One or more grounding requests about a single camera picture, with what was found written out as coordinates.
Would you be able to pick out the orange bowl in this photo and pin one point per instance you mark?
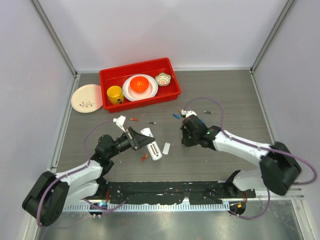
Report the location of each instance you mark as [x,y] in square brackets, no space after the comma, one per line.
[139,84]

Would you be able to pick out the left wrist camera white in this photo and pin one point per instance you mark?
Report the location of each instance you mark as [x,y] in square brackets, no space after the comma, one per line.
[120,122]

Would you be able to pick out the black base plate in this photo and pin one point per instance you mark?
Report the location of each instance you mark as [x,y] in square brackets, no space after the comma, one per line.
[174,192]

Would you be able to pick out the white plate in bin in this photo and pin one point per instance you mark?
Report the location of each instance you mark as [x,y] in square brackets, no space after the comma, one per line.
[133,96]

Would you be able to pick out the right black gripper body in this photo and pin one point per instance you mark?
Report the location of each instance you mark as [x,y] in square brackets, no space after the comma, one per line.
[189,139]

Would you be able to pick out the yellow mug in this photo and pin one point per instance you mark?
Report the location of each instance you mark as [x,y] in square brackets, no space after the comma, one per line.
[115,95]

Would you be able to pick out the red plastic bin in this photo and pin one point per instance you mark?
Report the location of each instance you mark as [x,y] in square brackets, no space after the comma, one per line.
[118,75]

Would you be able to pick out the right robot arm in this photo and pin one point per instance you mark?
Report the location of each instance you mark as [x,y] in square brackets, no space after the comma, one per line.
[277,169]

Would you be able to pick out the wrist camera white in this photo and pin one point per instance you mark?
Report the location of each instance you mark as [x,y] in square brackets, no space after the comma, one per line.
[187,113]
[120,122]

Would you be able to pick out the white battery cover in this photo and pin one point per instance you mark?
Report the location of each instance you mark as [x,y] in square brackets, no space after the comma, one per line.
[166,148]

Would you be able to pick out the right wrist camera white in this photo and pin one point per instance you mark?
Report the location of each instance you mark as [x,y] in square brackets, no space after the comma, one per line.
[187,113]

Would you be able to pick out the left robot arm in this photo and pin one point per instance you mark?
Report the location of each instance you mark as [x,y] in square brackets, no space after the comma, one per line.
[52,192]

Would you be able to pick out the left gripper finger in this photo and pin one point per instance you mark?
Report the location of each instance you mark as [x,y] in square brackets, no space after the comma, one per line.
[143,141]
[144,134]

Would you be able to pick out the pink floral plate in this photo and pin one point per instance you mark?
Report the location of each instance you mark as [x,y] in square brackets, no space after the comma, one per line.
[87,98]

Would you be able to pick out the red battery near front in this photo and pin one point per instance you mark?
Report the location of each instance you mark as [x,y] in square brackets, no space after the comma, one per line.
[144,157]

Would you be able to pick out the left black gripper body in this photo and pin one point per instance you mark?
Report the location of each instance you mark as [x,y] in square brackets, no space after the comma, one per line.
[124,142]

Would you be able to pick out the blue battery centre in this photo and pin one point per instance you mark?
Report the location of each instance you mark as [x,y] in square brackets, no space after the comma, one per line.
[176,116]

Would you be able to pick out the white remote control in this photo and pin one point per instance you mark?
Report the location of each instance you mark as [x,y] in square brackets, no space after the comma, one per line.
[153,148]

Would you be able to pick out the small patterned dish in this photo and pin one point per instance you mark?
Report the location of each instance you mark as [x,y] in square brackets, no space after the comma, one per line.
[163,79]

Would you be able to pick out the slotted cable duct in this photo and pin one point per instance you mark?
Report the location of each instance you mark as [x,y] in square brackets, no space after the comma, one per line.
[185,206]

